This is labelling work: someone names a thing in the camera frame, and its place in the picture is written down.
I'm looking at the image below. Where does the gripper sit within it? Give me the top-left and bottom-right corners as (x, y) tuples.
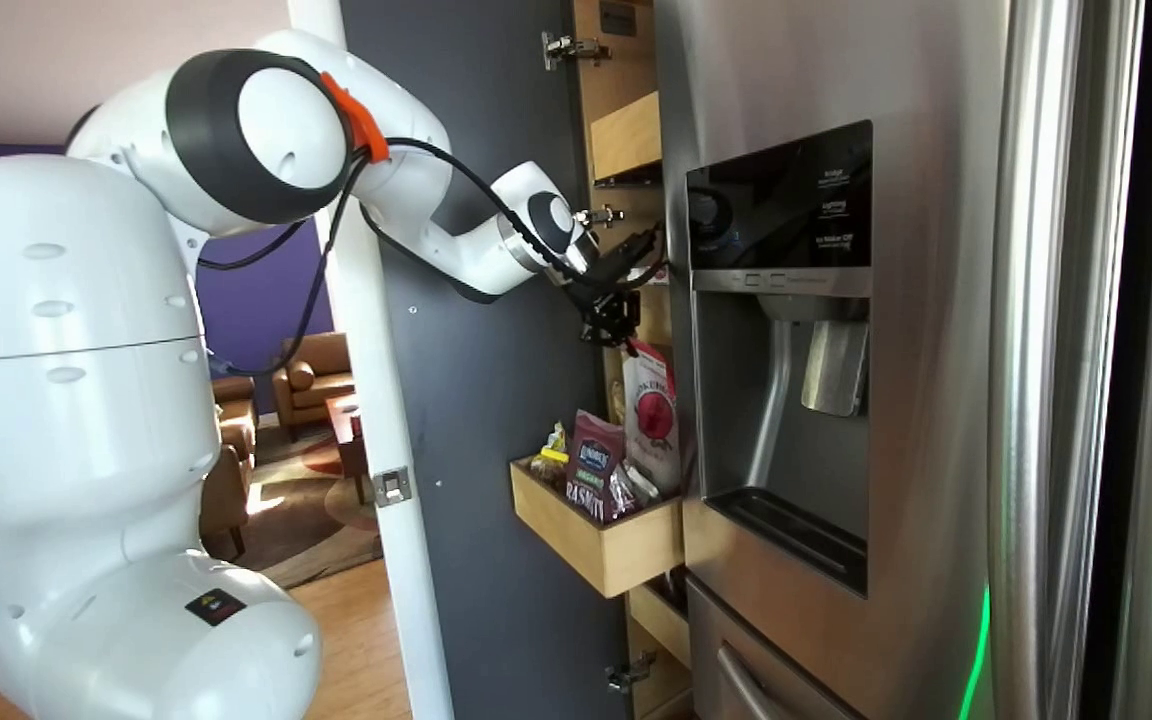
(572, 272), (643, 355)

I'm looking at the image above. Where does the white and red packet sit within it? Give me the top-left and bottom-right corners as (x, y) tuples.
(621, 339), (683, 498)

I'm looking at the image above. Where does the maroon rice packet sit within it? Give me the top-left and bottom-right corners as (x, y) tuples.
(563, 409), (628, 525)

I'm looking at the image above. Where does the small clear packet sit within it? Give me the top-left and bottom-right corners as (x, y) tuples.
(608, 460), (661, 521)

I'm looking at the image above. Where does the wooden pantry shelf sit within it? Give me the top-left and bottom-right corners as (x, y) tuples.
(588, 90), (664, 188)
(626, 578), (693, 669)

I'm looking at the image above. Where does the pulled out wooden shelf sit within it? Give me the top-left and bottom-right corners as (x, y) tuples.
(509, 452), (686, 600)

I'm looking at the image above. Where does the wooden pantry cabinet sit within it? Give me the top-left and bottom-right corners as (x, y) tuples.
(340, 0), (699, 720)

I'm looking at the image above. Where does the clear bag with yellow top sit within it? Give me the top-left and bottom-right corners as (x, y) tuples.
(530, 421), (573, 493)

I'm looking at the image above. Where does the dark grey cabinet door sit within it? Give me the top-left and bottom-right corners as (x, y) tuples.
(340, 0), (635, 720)

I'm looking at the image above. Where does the water and ice dispenser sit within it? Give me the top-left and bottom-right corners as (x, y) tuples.
(685, 119), (875, 600)

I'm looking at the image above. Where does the metal strike plate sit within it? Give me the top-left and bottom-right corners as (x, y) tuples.
(372, 466), (414, 508)

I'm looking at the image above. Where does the wooden coffee table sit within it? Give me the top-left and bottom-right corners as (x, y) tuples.
(325, 392), (374, 507)

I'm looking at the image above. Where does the brown leather armchair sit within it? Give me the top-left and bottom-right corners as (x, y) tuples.
(198, 374), (260, 563)
(271, 331), (357, 443)

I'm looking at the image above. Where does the freezer drawer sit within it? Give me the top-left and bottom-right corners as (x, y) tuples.
(684, 572), (867, 720)

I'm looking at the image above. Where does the stainless steel refrigerator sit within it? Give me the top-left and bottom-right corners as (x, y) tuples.
(652, 0), (1152, 720)

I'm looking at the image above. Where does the refrigerator door with dispenser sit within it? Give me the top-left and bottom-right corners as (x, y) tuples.
(652, 0), (1015, 720)

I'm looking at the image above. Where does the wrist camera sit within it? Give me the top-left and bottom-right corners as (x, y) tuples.
(588, 228), (661, 285)

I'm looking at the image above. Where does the white door frame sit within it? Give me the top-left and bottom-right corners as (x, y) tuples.
(286, 0), (457, 720)

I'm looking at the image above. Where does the freezer drawer handle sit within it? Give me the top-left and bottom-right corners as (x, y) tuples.
(715, 642), (799, 720)

